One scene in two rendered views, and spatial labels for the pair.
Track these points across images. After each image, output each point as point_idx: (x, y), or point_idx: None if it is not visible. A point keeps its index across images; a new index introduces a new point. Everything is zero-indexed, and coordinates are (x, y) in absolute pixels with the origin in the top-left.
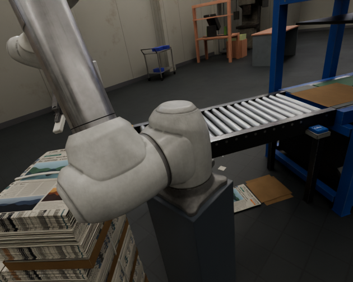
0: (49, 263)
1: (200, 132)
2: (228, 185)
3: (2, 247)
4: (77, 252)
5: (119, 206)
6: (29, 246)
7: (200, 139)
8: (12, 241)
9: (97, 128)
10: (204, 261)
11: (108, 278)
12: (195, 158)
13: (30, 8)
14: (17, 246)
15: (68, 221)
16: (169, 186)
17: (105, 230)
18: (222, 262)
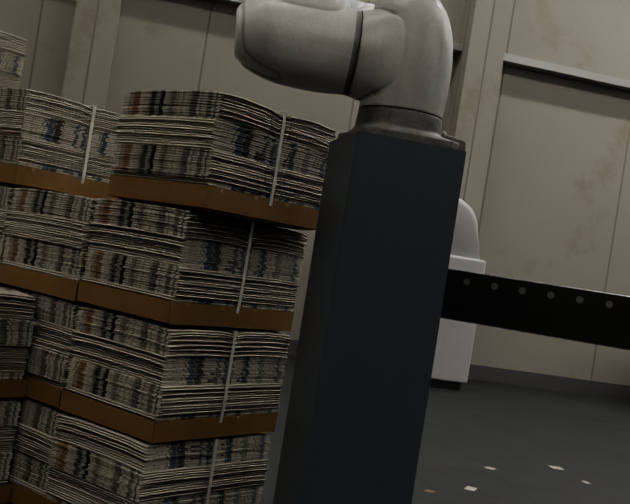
0: (160, 184)
1: (423, 21)
2: (452, 149)
3: (129, 140)
4: (202, 162)
5: (281, 33)
6: (157, 143)
7: (420, 29)
8: (144, 131)
9: None
10: (353, 245)
11: (204, 310)
12: (404, 54)
13: None
14: (144, 141)
15: (220, 104)
16: (355, 82)
17: (247, 205)
18: (393, 319)
